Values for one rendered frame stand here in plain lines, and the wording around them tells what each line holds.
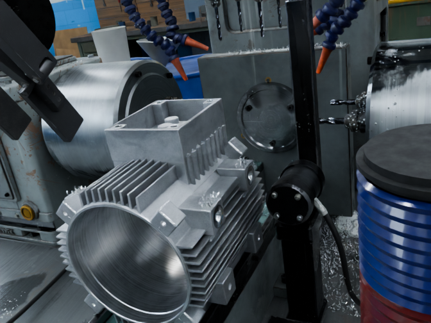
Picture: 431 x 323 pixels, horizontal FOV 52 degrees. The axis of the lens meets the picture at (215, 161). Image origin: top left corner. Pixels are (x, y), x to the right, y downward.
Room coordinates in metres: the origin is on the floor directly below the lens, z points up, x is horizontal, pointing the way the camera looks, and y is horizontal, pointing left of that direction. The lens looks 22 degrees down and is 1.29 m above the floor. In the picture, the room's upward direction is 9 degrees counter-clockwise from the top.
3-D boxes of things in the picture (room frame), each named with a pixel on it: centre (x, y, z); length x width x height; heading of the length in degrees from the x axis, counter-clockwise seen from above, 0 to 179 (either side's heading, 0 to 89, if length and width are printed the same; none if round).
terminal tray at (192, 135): (0.53, 0.05, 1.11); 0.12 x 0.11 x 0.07; 153
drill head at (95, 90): (0.93, 0.23, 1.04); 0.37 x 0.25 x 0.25; 61
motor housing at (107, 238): (0.49, 0.07, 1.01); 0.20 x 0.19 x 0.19; 153
